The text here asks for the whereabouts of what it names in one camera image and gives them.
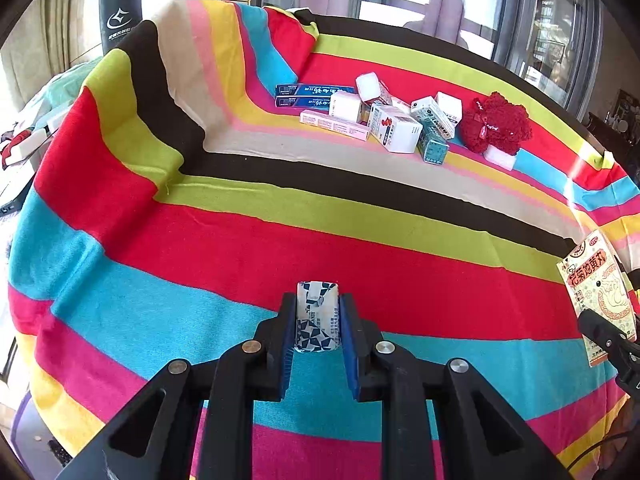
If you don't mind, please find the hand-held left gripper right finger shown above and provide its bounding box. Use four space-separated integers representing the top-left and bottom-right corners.
338 293 576 480

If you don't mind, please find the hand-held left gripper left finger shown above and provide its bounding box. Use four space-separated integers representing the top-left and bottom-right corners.
55 292 298 480

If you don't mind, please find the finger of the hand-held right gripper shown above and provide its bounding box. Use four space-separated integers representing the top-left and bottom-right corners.
577 308 640 361
617 260 640 311

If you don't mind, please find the cream box with red print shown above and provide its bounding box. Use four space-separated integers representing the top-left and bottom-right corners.
556 230 638 368

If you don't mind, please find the blue white patterned packet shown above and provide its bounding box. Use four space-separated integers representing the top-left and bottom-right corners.
296 281 341 354

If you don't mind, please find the white box with red figure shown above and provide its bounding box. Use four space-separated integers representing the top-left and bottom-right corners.
369 104 424 154

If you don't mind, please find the striped colourful blanket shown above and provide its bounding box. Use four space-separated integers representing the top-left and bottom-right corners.
7 0 640 480

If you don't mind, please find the white foam block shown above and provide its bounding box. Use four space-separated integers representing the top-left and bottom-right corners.
484 144 517 171

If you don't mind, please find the red plush toy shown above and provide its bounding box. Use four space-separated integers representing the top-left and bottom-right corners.
460 91 532 155

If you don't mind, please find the teal patterned box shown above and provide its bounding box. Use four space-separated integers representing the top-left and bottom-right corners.
417 130 450 165

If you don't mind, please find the pink long box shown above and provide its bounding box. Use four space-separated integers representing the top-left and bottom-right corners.
299 110 372 142

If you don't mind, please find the small white box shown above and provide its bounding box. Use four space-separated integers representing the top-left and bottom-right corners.
330 91 364 124

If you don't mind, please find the dark blue long box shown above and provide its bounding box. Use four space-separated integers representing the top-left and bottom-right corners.
275 95 351 110
275 83 356 97

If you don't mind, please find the white teal box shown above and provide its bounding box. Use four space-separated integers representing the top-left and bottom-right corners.
411 96 456 140

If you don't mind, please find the plain white box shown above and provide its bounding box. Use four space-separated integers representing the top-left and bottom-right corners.
435 91 463 126

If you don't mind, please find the glass window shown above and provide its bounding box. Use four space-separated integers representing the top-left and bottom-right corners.
250 0 618 111

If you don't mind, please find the white red device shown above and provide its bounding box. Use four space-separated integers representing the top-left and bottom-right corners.
0 127 49 170

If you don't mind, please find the teal cloth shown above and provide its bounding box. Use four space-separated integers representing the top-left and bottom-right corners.
37 57 108 113

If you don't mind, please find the black thermos bottle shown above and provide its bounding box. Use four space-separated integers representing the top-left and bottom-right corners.
98 0 144 56

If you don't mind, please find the beige curtain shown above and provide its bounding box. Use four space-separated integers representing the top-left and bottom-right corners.
0 0 103 116

